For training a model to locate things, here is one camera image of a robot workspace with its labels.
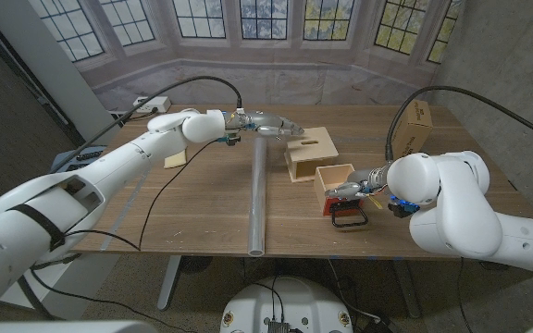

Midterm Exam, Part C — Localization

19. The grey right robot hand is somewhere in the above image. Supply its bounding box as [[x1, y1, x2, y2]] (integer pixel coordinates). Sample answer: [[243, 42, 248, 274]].
[[325, 166, 390, 201]]

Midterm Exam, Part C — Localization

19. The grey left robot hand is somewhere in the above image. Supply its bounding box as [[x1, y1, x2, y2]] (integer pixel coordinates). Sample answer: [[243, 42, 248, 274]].
[[223, 110, 305, 139]]

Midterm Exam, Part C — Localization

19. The wooden drawer red front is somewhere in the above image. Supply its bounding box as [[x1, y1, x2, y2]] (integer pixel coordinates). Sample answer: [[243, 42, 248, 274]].
[[313, 163, 370, 228]]

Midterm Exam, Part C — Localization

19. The wooden box with slot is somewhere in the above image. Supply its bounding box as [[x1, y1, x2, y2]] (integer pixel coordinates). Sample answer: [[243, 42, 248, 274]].
[[283, 126, 341, 183]]

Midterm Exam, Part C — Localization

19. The cardboard packing box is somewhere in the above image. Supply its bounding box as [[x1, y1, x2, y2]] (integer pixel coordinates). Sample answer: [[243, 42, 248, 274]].
[[391, 99, 434, 161]]

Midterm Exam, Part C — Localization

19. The printed window backdrop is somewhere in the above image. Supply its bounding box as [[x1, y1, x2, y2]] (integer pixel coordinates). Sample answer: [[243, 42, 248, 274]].
[[28, 0, 465, 112]]

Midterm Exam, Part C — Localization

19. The grey metal tube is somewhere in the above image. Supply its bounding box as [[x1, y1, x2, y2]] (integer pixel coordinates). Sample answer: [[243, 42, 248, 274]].
[[247, 137, 268, 257]]

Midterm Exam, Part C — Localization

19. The white power strip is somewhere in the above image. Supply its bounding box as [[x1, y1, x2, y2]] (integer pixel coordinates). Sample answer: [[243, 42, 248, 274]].
[[132, 95, 172, 115]]

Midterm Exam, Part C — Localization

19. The grey table leg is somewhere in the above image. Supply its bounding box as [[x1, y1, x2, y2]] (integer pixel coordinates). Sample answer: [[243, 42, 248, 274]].
[[393, 258, 420, 320]]

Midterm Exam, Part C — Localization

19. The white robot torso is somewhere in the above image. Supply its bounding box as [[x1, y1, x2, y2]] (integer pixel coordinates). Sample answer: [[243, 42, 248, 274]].
[[219, 276, 354, 333]]

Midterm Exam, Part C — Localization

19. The black round floor base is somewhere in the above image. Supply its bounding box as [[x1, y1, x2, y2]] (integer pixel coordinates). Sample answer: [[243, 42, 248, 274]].
[[180, 255, 213, 275]]

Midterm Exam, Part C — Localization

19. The long black remote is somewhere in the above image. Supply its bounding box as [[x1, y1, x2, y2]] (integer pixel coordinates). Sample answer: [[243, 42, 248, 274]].
[[75, 146, 106, 161]]

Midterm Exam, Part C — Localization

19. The white table leg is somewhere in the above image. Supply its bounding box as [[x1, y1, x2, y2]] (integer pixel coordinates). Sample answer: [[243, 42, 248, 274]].
[[156, 254, 183, 311]]

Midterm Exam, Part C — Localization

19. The blue round stool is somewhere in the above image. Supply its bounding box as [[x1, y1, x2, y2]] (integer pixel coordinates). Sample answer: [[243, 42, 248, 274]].
[[51, 145, 108, 173]]

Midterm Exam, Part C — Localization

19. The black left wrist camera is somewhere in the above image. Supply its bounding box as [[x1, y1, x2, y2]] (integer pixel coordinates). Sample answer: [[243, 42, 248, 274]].
[[217, 132, 242, 147]]

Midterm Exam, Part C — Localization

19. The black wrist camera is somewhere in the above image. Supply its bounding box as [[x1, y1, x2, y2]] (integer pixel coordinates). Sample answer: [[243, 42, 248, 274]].
[[217, 132, 242, 147], [388, 195, 421, 219]]

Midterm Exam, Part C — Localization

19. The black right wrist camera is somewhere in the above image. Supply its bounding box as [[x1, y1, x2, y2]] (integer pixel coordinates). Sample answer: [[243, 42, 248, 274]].
[[388, 195, 421, 219]]

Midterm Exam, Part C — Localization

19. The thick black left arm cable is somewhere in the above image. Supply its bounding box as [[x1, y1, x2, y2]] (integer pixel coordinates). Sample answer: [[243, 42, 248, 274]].
[[51, 75, 243, 175]]

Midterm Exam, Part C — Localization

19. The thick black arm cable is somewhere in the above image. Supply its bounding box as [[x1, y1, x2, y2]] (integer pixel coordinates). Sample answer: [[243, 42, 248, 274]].
[[385, 85, 533, 163], [51, 75, 243, 175]]

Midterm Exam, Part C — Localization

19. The white floor cable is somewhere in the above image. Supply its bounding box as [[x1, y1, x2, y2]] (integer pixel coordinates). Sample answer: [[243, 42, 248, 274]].
[[326, 258, 382, 324]]

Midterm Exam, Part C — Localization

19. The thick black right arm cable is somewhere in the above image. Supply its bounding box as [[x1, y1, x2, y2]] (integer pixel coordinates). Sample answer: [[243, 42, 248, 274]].
[[385, 85, 533, 163]]

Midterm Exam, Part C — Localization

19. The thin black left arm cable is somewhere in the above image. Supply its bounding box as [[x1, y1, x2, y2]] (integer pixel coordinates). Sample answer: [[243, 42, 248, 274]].
[[65, 137, 224, 252]]

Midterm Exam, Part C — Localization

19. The thin black floor cable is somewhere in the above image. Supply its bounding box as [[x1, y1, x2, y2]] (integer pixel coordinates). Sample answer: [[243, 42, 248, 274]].
[[30, 270, 193, 333]]

